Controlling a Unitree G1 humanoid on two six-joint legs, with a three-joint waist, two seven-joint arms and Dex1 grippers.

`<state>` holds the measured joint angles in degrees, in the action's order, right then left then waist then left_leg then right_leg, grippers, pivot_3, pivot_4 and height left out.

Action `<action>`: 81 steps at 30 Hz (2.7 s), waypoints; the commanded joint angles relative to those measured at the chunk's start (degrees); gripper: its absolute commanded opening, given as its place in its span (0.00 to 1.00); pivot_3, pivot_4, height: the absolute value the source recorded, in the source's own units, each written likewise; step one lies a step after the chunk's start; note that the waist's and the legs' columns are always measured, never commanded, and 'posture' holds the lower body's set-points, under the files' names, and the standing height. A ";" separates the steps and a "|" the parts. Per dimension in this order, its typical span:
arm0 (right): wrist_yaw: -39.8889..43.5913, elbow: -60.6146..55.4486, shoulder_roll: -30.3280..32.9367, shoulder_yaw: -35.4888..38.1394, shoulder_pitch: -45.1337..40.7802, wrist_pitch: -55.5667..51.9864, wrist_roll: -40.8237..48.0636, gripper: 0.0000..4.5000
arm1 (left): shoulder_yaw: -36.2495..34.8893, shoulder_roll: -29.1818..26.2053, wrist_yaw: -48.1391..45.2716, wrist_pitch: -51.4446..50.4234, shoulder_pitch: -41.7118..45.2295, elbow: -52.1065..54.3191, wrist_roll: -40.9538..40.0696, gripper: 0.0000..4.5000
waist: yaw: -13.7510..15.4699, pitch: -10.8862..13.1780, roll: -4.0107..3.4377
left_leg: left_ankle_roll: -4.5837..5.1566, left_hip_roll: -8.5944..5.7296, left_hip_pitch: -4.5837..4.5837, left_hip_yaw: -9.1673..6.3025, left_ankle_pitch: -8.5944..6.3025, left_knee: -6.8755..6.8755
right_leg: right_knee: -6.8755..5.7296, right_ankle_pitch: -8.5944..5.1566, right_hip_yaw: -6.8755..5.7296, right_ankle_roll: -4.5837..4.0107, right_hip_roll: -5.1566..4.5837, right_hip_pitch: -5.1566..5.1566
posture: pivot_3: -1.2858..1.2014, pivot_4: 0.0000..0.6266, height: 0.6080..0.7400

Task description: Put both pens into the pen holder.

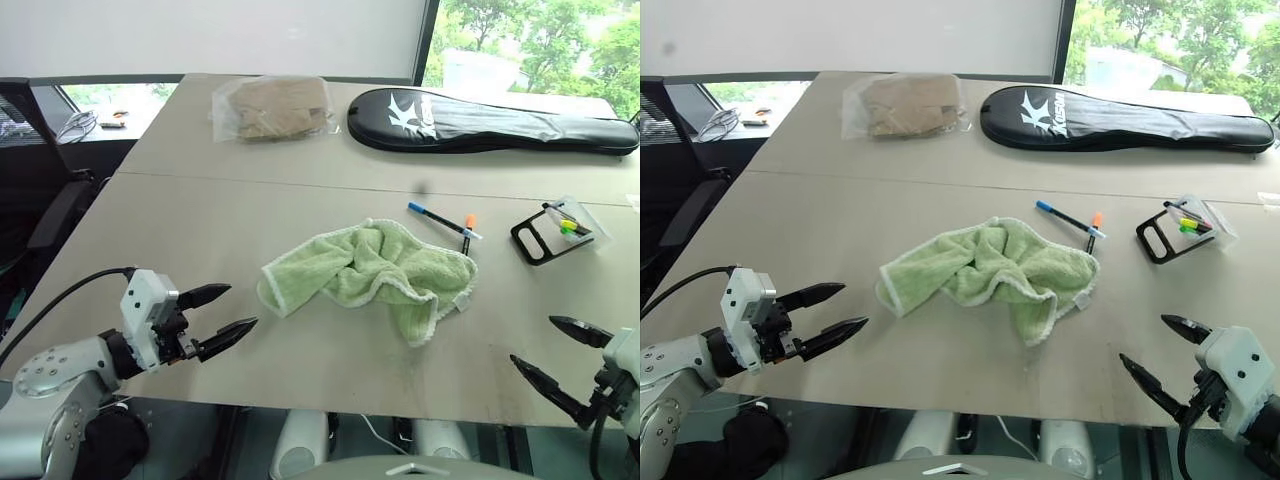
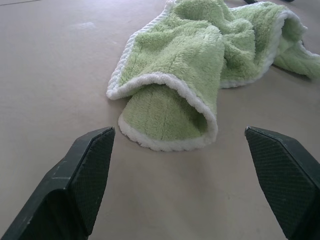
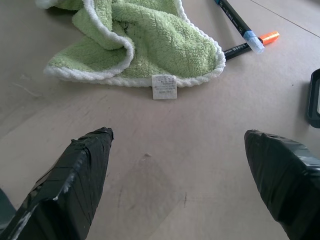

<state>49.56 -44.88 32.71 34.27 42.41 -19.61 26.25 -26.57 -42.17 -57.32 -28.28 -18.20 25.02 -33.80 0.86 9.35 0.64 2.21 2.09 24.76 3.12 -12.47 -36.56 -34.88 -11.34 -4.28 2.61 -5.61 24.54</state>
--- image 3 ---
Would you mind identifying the black plastic container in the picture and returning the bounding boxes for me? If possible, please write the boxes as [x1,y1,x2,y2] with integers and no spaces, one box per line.
[307,67,320,129]

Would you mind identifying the green towel with white trim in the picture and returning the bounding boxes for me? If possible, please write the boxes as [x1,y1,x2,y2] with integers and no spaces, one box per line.
[34,0,227,100]

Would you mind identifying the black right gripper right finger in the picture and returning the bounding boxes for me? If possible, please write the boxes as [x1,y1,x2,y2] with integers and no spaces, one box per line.
[243,129,320,240]

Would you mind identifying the black marker with blue cap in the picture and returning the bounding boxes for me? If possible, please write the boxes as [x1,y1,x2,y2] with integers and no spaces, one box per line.
[213,0,266,54]

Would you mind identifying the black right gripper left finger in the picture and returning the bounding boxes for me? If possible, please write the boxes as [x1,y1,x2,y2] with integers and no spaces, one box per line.
[0,126,115,240]

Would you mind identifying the black marker with orange cap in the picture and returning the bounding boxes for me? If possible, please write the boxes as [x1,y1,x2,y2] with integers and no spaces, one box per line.
[223,30,280,61]

